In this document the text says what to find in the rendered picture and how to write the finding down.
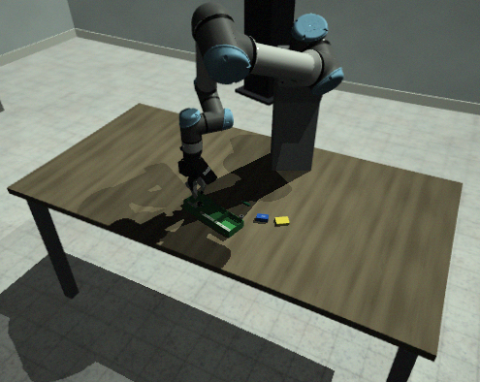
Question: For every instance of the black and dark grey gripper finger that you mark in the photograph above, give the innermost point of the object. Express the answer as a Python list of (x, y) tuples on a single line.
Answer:
[(191, 183), (202, 184)]

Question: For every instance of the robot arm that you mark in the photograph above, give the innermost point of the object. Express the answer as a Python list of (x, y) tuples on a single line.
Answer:
[(223, 55)]

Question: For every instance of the green rack of labelled bins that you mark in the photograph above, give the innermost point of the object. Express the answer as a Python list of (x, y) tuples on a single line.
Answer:
[(217, 217)]

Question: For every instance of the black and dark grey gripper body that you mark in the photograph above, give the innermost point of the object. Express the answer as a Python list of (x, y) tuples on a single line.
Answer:
[(184, 166)]

